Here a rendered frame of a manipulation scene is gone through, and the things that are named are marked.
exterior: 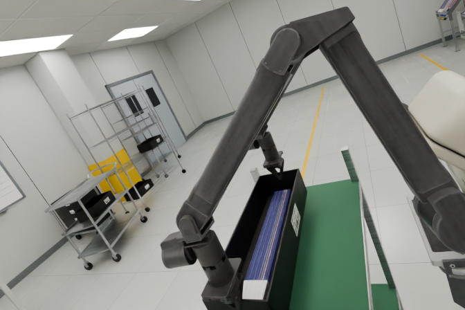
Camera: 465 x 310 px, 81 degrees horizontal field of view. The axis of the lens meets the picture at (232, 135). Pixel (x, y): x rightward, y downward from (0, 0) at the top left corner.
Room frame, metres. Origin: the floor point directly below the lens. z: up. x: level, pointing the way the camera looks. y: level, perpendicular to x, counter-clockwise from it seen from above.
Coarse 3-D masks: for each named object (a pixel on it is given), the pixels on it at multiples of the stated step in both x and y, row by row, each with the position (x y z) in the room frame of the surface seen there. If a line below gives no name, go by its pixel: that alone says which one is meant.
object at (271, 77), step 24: (288, 48) 0.43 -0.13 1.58; (264, 72) 0.46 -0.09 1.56; (288, 72) 0.45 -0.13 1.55; (264, 96) 0.47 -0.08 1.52; (240, 120) 0.48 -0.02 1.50; (264, 120) 0.48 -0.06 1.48; (240, 144) 0.48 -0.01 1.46; (216, 168) 0.49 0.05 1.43; (192, 192) 0.50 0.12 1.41; (216, 192) 0.49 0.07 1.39; (192, 216) 0.49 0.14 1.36
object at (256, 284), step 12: (276, 192) 0.99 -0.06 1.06; (288, 192) 0.96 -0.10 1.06; (276, 204) 0.91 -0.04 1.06; (288, 204) 0.90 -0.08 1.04; (276, 216) 0.85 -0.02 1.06; (264, 228) 0.81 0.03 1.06; (276, 228) 0.78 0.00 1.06; (264, 240) 0.75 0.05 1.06; (276, 240) 0.73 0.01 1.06; (264, 252) 0.70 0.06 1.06; (276, 252) 0.69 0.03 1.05; (252, 264) 0.67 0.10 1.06; (264, 264) 0.65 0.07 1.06; (252, 276) 0.63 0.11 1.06; (264, 276) 0.61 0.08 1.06; (252, 288) 0.59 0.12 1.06; (264, 288) 0.58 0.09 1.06
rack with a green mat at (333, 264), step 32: (352, 160) 1.01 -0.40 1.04; (320, 192) 1.03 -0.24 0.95; (352, 192) 0.94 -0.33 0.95; (320, 224) 0.85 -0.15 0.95; (352, 224) 0.78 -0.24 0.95; (320, 256) 0.71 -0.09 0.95; (352, 256) 0.66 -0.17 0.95; (384, 256) 0.99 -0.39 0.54; (320, 288) 0.61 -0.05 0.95; (352, 288) 0.57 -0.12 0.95; (384, 288) 1.02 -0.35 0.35
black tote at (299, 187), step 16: (272, 176) 1.03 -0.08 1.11; (288, 176) 1.00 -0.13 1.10; (256, 192) 0.97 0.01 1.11; (272, 192) 1.04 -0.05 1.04; (304, 192) 0.95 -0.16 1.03; (256, 208) 0.93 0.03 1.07; (288, 208) 0.76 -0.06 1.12; (240, 224) 0.80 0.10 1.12; (256, 224) 0.88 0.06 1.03; (288, 224) 0.70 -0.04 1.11; (240, 240) 0.76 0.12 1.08; (256, 240) 0.81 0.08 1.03; (288, 240) 0.67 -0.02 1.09; (240, 256) 0.73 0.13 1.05; (288, 256) 0.63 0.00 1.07; (240, 272) 0.70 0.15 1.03; (288, 272) 0.60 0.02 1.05; (272, 288) 0.51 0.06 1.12; (288, 288) 0.57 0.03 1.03; (208, 304) 0.55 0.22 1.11; (224, 304) 0.53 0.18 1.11; (256, 304) 0.49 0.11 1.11; (272, 304) 0.48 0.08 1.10; (288, 304) 0.54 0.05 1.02
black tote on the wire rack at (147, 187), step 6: (144, 180) 4.57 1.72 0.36; (150, 180) 4.49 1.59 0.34; (138, 186) 4.60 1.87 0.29; (144, 186) 4.33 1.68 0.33; (150, 186) 4.43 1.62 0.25; (132, 192) 4.19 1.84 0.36; (138, 192) 4.20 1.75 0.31; (144, 192) 4.28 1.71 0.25; (126, 198) 4.29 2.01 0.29; (132, 198) 4.22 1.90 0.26; (138, 198) 4.16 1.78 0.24
